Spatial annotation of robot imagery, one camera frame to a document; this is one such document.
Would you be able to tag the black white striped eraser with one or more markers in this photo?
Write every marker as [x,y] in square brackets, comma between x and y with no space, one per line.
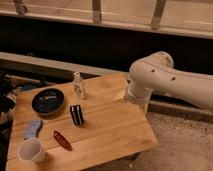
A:
[77,115]

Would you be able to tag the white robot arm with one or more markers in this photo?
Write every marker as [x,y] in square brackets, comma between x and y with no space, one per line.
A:
[156,73]

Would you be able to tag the wooden table board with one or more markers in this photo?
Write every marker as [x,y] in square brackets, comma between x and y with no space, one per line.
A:
[84,133]

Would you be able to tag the dark blue bowl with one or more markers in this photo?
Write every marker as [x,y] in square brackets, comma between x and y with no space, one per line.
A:
[48,101]

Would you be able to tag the red brown chili pepper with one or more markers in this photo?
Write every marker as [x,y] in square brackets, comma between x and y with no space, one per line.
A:
[62,141]

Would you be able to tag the white paper cup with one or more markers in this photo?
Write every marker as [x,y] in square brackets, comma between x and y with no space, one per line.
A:
[31,150]

